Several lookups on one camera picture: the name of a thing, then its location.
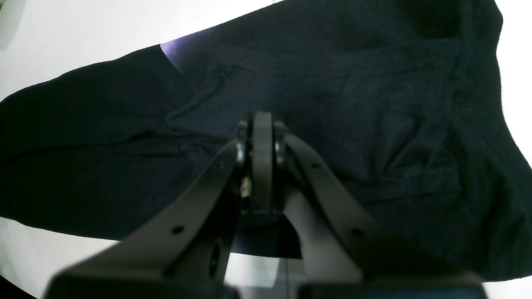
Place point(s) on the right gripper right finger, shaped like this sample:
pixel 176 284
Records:
pixel 347 253

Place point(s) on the black T-shirt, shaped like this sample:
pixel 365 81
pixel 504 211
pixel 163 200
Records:
pixel 401 98

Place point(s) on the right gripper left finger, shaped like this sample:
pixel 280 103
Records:
pixel 183 252

